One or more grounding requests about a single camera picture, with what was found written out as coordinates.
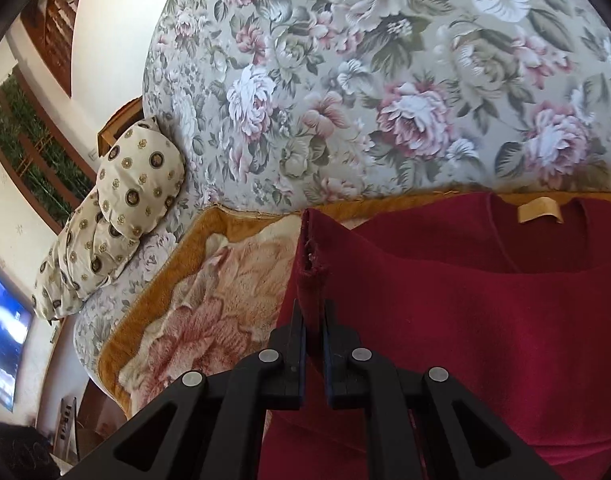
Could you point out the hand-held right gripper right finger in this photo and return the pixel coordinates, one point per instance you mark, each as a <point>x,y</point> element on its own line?
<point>328,355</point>

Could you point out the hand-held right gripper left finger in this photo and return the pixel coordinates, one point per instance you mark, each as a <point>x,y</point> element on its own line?
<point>299,345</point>

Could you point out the dark red sweater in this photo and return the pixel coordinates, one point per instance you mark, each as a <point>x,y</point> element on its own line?
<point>460,320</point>

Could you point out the floral fleece blanket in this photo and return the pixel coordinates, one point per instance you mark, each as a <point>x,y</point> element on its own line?
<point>210,300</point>

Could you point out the cream medallion print pillow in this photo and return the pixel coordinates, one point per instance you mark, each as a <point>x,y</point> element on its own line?
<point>80,260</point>
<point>135,170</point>

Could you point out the wooden chair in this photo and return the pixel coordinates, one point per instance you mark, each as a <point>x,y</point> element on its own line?
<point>118,120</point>

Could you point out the flat screen television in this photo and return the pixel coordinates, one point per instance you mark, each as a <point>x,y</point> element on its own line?
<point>3,330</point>

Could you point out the floral patterned sofa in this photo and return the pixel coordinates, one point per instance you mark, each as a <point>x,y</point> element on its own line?
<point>385,60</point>

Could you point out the green plant partition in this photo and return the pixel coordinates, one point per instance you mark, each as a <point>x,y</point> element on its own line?
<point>15,120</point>

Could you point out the wooden lattice wall panel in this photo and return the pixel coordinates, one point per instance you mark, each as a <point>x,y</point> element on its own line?
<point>55,35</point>

